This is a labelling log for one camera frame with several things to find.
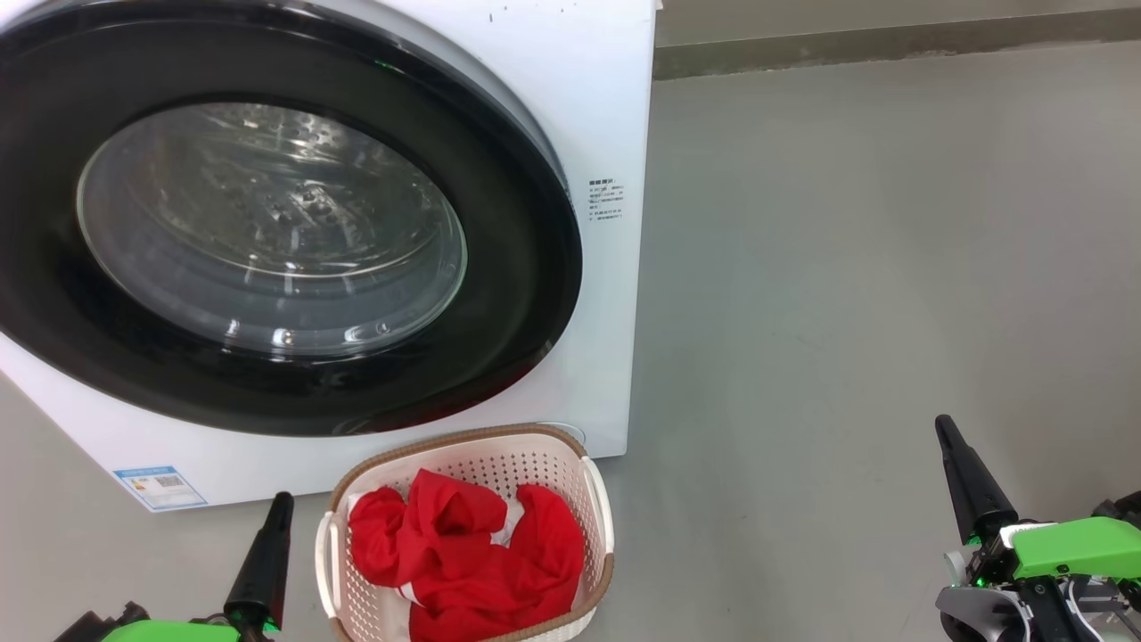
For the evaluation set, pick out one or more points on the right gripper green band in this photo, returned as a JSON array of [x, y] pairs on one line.
[[1070, 562]]

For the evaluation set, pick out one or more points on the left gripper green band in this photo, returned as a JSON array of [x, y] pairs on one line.
[[169, 631]]

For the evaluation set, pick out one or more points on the red garment with white lining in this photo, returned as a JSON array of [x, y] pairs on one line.
[[544, 553]]

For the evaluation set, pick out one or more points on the black washing machine glass door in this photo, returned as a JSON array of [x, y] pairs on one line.
[[517, 294]]

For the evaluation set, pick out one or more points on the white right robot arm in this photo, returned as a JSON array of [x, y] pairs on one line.
[[976, 615]]

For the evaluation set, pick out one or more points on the cream basket with brown rim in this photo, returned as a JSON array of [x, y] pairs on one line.
[[588, 553]]

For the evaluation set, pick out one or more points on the white front-load washing machine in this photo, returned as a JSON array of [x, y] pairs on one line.
[[606, 116]]

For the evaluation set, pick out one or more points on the blue energy label sticker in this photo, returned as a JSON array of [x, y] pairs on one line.
[[160, 487]]

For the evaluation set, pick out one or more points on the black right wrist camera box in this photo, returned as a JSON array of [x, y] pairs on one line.
[[1121, 508]]

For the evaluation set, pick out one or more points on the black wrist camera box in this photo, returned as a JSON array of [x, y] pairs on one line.
[[102, 624], [1121, 508]]

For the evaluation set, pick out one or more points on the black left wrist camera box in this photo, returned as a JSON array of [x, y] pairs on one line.
[[102, 624]]

